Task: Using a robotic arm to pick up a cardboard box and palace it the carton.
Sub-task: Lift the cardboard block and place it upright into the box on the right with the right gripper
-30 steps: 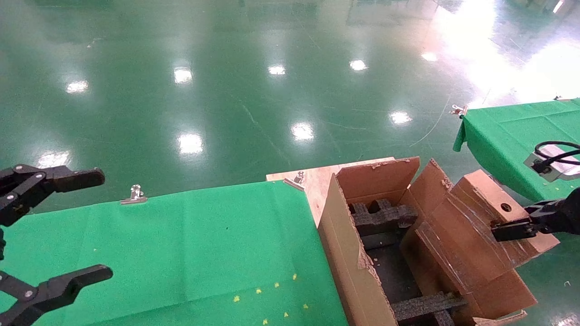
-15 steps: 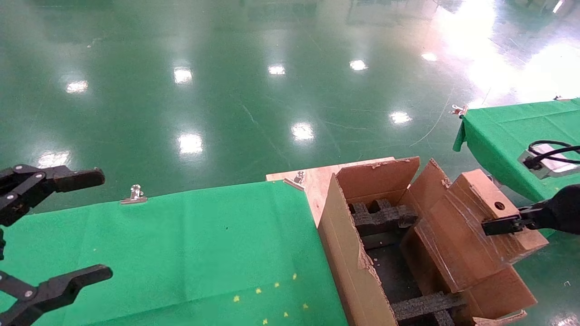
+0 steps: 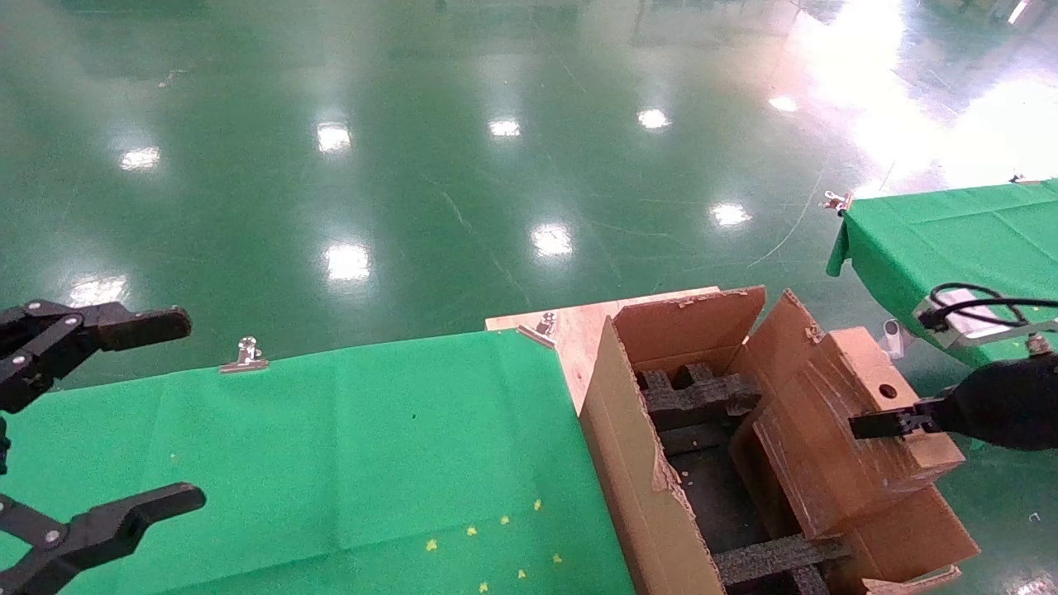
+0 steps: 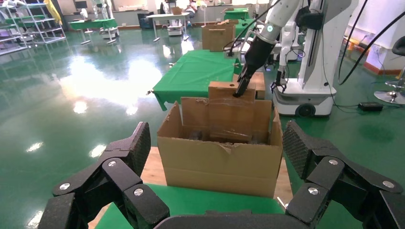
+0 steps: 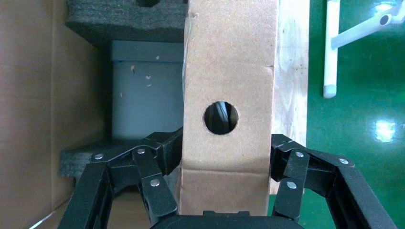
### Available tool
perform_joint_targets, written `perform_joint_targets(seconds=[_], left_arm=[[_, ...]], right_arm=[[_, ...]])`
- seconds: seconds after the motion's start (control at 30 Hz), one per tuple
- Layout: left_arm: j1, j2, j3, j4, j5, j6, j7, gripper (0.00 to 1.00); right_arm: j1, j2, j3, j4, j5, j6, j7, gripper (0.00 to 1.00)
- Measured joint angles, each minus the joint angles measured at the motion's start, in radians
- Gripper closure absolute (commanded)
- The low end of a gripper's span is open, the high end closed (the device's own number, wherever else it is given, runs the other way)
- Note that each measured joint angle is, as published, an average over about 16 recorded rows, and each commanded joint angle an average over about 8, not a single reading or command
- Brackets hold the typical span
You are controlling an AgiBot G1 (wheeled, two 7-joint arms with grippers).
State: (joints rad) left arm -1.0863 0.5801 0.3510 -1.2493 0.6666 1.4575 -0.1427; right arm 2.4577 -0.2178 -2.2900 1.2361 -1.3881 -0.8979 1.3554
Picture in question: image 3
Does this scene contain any large open cardboard carton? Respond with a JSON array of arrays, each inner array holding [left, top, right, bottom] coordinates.
[[578, 285, 981, 595]]

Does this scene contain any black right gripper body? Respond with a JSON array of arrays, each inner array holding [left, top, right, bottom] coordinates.
[[941, 353, 1058, 452]]

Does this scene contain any black foam bottom sheet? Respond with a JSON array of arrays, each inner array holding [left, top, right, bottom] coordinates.
[[660, 421, 782, 556]]

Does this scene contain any small cardboard box with hole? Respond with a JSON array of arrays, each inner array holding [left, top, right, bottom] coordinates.
[[747, 326, 967, 540]]

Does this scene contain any black braided camera cable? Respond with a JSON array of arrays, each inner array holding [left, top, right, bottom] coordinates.
[[921, 283, 1058, 332]]

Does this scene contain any small green table cloth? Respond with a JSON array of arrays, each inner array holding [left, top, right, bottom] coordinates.
[[827, 178, 1058, 369]]

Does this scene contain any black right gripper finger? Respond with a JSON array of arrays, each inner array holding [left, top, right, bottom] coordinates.
[[849, 399, 948, 440]]

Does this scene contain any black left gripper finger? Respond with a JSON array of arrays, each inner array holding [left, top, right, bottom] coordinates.
[[0, 299, 193, 415], [0, 483, 207, 595]]

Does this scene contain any large green table cloth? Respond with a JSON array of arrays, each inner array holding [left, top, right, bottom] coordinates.
[[0, 329, 634, 595]]

